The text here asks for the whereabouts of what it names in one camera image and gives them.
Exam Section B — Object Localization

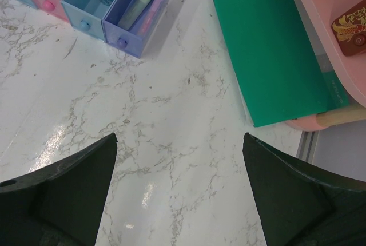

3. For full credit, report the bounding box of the pink three-tier shelf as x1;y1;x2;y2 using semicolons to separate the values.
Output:
287;0;365;132

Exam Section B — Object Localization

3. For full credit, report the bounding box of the green folder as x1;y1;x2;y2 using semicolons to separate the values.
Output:
213;0;349;127

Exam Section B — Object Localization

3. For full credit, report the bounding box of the purple drawer box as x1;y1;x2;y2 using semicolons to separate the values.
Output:
102;0;169;58

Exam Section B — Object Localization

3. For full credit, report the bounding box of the red brown cube box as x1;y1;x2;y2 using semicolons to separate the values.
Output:
331;0;365;57

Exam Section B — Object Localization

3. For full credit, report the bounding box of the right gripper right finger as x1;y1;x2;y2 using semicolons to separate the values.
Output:
242;133;365;245

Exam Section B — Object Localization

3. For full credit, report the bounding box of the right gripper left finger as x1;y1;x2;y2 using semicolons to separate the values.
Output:
1;133;117;245

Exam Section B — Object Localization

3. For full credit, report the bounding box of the long green highlighter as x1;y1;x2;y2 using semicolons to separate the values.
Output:
117;0;151;30

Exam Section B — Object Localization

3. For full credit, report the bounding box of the pink highlighter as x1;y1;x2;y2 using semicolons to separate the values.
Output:
137;0;163;37

